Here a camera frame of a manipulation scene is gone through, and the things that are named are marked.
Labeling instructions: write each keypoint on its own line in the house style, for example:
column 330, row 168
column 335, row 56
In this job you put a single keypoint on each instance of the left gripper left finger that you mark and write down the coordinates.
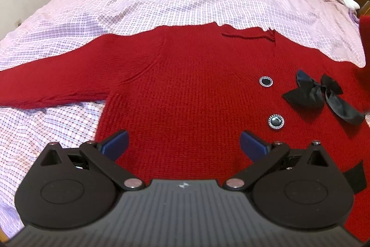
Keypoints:
column 70, row 188

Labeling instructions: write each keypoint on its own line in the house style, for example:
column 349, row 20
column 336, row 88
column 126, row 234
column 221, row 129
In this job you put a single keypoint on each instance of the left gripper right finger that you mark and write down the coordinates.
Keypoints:
column 294, row 188

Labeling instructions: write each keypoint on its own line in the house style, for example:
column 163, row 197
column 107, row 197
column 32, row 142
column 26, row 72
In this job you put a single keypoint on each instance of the red knitted cardigan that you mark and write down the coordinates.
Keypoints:
column 185, row 94

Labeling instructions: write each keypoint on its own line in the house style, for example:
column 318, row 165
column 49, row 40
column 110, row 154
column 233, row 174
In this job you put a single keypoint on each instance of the white pillow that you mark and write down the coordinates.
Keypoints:
column 351, row 4

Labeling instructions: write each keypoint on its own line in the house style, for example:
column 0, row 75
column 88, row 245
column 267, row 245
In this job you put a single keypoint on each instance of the pink checkered bed sheet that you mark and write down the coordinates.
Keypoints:
column 64, row 25

